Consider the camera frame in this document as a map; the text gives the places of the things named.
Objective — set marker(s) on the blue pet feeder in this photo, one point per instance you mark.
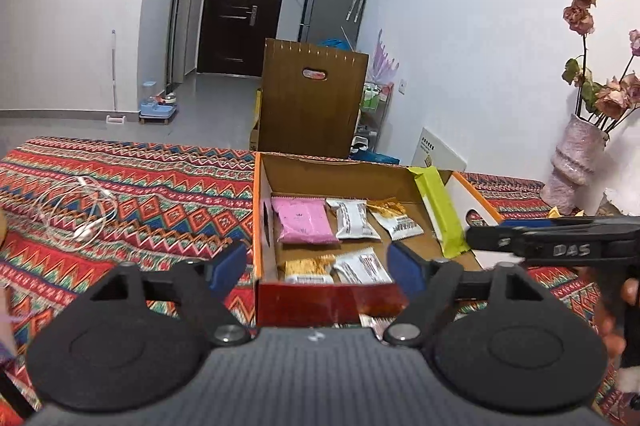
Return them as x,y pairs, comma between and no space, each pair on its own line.
152,108

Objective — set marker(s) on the green long snack packet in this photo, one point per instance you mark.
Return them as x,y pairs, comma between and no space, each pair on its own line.
440,211

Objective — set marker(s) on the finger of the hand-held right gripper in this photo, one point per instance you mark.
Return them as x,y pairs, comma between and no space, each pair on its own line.
492,238
525,223

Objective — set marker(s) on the pink ribbed vase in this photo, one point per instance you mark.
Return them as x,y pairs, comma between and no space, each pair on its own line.
570,166

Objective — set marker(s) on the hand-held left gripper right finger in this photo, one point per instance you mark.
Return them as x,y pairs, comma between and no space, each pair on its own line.
402,268

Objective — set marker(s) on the dark entrance door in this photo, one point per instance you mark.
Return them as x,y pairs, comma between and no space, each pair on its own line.
220,31

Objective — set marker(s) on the dried pink roses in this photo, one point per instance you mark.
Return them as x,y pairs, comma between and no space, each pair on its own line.
580,18

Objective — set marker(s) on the red orange cardboard box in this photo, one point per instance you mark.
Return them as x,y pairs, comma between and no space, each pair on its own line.
320,301

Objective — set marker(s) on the pink snack packet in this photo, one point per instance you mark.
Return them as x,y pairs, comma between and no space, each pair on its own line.
302,221

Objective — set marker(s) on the pile of orange peels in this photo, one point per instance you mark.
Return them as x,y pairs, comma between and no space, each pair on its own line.
554,211

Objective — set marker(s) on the white mop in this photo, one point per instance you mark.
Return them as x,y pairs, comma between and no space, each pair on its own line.
115,119

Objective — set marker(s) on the blue plastic bag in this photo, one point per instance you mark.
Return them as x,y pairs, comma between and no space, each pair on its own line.
332,42

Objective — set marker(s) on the purple wall decoration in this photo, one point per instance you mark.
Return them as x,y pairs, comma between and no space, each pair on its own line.
385,61

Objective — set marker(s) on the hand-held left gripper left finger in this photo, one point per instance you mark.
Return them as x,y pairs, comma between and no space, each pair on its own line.
227,266

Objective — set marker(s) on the person's right hand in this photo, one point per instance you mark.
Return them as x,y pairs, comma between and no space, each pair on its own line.
631,293

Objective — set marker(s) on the white small snack packet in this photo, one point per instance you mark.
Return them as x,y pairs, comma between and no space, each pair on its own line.
362,267
352,220

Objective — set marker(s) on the gold small snack packet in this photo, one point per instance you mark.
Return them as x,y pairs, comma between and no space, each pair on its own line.
400,226
307,268

